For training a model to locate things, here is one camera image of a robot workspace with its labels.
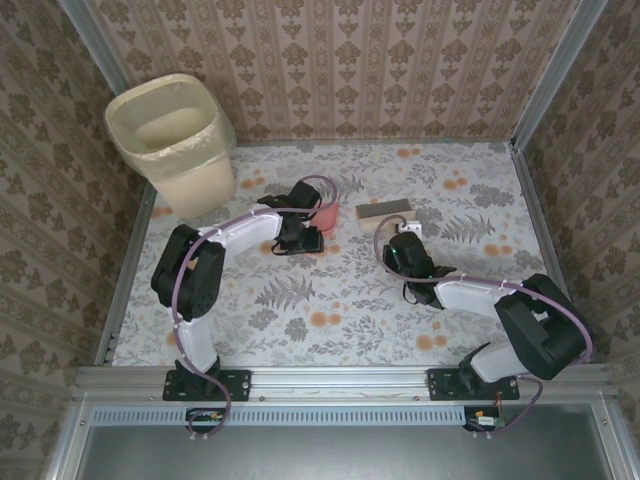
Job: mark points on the pink plastic dustpan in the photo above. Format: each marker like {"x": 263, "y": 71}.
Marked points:
{"x": 327, "y": 220}

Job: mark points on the wooden hand brush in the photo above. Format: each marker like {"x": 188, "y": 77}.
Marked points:
{"x": 380, "y": 210}

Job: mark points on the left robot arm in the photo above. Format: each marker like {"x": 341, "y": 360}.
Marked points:
{"x": 240, "y": 232}

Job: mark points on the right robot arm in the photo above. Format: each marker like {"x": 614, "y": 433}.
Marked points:
{"x": 540, "y": 325}

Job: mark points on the floral patterned table mat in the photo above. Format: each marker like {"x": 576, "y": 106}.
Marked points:
{"x": 350, "y": 325}

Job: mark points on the beige trash bin with liner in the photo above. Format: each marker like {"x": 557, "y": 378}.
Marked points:
{"x": 170, "y": 145}

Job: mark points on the small connector board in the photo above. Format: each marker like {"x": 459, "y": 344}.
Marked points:
{"x": 485, "y": 421}
{"x": 205, "y": 417}

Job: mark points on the grey metal panel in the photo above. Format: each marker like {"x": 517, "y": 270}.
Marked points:
{"x": 325, "y": 455}

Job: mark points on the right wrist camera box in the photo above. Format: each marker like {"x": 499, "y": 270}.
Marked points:
{"x": 412, "y": 227}

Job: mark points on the aluminium table side rail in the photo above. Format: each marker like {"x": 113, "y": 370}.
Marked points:
{"x": 534, "y": 200}
{"x": 136, "y": 235}

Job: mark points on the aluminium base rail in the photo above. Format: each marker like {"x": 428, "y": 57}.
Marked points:
{"x": 340, "y": 382}

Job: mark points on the aluminium frame post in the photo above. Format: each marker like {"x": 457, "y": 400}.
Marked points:
{"x": 97, "y": 47}
{"x": 556, "y": 75}

